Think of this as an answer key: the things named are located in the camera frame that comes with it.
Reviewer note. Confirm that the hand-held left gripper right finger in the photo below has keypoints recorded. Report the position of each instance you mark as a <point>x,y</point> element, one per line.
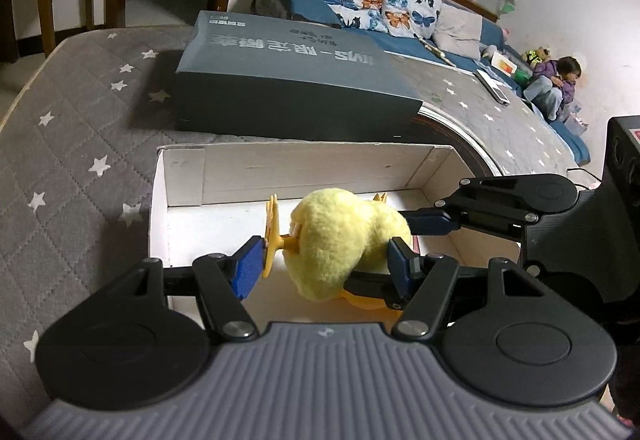
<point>400,270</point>

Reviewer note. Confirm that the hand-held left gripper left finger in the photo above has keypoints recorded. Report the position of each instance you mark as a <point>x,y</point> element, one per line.
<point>247,270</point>

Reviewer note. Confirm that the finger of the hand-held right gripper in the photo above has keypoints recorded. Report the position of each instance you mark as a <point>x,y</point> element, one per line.
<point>430,221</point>
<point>372,290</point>

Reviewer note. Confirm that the yellow plush duck toy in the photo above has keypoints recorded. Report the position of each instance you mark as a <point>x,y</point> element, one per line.
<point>330,240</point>

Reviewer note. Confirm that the white cardboard box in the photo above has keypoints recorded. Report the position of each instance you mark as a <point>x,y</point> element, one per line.
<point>300,175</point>

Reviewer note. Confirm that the thin stick toy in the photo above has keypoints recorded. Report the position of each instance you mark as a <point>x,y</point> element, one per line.
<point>436,51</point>

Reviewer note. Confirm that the open picture book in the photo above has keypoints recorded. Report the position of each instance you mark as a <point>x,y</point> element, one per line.
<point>505,64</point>

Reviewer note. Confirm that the small yellow green toy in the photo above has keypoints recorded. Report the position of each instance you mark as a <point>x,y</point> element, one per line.
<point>536,56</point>

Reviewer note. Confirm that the dark grey printed box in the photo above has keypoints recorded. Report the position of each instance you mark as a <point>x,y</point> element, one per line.
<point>280,80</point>

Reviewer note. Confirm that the grey pillow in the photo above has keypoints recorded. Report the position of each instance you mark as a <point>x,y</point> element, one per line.
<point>457,28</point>

